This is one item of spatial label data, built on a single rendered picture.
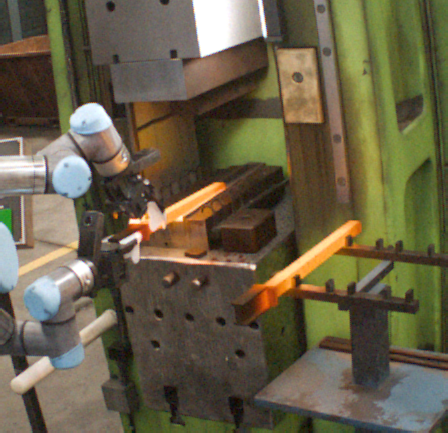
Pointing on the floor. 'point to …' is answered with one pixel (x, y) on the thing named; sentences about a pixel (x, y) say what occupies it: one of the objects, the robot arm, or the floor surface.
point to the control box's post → (20, 370)
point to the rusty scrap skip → (28, 83)
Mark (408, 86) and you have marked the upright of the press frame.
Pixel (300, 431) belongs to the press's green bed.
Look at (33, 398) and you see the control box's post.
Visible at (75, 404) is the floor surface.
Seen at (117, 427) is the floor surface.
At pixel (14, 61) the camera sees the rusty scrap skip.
